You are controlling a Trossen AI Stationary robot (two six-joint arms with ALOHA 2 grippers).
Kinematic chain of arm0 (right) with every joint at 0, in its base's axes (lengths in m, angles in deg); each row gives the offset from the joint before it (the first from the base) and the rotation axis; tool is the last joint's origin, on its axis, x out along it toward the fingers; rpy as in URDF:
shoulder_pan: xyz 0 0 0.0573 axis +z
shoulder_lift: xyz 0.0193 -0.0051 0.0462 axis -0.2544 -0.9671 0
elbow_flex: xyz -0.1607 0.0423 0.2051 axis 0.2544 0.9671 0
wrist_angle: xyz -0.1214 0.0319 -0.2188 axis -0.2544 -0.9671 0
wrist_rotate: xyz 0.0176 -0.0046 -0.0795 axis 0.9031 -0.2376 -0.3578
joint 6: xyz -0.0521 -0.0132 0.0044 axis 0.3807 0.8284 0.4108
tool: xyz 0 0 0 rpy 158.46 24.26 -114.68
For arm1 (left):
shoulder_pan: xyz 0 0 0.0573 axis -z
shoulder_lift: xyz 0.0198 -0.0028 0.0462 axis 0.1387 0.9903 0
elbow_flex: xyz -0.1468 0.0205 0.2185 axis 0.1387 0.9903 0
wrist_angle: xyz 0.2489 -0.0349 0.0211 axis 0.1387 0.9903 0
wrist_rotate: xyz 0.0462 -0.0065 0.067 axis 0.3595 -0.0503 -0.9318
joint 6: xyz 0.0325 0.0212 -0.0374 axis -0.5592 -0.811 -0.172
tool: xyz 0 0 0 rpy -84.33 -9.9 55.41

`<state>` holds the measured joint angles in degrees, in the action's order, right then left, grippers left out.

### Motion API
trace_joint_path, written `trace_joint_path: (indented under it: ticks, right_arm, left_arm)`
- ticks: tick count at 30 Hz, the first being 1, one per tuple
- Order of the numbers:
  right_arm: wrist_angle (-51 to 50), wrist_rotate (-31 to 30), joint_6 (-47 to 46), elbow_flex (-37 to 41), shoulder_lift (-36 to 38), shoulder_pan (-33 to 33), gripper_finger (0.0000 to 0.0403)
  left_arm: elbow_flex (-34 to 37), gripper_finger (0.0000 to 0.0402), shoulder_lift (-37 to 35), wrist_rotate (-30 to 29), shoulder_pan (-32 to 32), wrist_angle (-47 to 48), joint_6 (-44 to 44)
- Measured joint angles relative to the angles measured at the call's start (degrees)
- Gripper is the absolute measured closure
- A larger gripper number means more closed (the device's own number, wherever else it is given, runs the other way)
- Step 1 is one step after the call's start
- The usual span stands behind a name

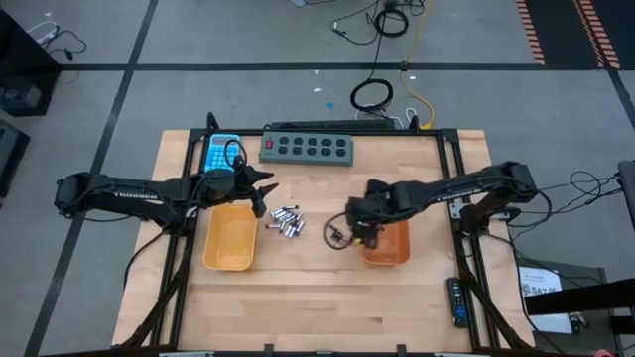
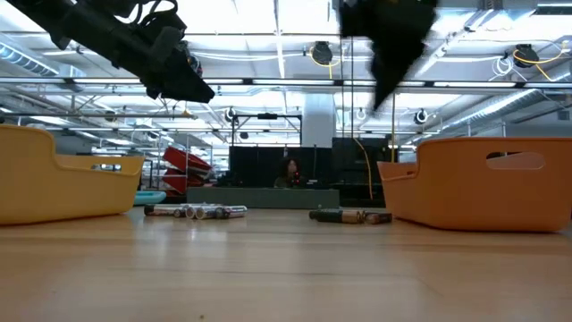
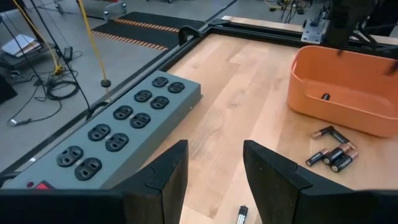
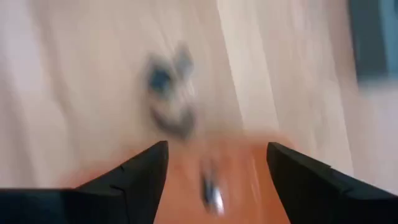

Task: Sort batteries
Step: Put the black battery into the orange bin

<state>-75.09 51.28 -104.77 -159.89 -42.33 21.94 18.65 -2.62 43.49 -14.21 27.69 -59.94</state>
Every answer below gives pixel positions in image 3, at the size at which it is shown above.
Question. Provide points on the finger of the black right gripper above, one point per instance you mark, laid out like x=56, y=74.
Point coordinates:
x=345, y=31
x=393, y=67

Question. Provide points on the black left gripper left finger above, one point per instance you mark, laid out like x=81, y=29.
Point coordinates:
x=155, y=186

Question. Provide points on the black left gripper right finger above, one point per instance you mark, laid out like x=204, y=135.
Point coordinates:
x=280, y=186

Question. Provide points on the silver battery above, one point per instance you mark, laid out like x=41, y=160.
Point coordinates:
x=242, y=214

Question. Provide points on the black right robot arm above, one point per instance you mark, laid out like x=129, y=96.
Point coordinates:
x=385, y=15

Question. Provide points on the silver metal mounting plate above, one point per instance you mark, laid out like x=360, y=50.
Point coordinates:
x=312, y=32

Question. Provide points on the small black copper battery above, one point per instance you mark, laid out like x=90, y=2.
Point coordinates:
x=316, y=157

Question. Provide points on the grey power strip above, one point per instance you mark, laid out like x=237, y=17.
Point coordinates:
x=124, y=140

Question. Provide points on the orange plastic bin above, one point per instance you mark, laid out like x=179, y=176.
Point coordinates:
x=342, y=93

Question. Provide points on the black mat with orange stripes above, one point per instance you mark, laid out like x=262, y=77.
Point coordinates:
x=149, y=34

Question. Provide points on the black power adapter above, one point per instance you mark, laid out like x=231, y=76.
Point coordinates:
x=68, y=53

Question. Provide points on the black equipment box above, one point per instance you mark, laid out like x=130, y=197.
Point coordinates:
x=6, y=90

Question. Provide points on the grey wheeled case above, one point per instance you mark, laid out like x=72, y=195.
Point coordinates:
x=102, y=9

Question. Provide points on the white papers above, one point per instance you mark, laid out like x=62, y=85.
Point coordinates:
x=18, y=45

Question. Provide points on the black metal table frame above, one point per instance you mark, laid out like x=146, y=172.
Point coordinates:
x=248, y=31

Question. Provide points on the black corner bracket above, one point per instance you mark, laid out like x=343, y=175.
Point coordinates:
x=188, y=32

